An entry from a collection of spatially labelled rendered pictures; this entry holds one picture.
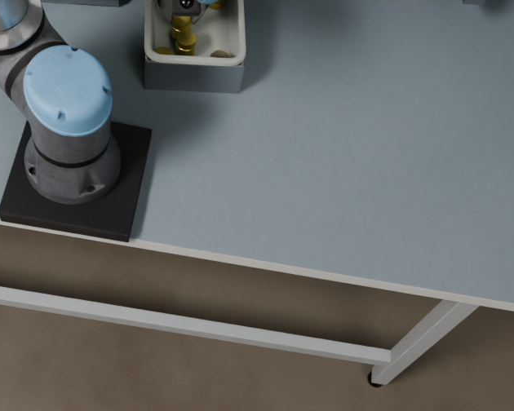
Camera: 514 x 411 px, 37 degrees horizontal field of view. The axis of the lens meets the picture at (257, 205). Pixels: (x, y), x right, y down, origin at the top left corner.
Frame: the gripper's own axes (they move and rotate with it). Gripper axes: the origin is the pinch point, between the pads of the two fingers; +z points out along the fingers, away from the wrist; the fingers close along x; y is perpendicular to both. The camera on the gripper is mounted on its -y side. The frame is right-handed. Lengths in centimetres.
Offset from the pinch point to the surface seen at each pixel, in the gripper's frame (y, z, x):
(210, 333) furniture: -39, 61, -9
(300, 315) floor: -28, 81, -35
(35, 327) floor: -31, 80, 32
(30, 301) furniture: -31, 60, 31
